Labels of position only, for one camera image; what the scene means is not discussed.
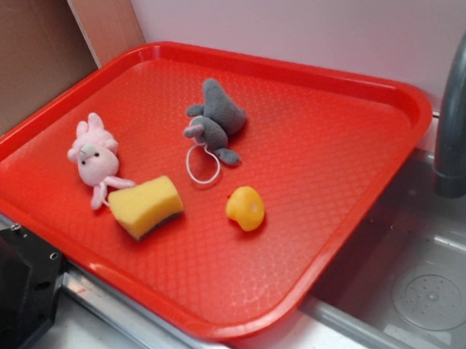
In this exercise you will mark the yellow green sponge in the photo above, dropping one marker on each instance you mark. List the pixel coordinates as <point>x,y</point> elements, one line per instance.
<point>140,209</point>

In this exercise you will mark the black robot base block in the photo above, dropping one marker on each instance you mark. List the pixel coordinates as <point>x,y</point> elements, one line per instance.
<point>30,278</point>

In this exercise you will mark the red plastic tray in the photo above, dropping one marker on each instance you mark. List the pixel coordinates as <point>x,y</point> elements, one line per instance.
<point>319,146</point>

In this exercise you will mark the yellow rubber duck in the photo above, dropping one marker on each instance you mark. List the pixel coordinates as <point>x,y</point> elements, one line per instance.
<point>246,207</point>

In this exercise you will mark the grey plush elephant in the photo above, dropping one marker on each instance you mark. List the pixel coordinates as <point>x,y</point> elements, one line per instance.
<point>212,124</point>

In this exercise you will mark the pink plush bunny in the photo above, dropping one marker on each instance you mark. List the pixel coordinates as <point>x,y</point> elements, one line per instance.
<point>94,152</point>

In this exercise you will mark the grey toy sink basin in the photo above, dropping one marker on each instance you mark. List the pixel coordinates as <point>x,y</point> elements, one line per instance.
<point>399,282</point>

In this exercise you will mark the brown cardboard panel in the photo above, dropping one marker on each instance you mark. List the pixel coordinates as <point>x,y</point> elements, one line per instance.
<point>46,46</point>

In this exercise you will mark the grey toy faucet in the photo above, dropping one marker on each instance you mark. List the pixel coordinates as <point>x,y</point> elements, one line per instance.
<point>450,150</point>

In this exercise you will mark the aluminium rail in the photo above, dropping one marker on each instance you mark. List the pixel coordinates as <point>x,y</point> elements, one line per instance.
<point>148,327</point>

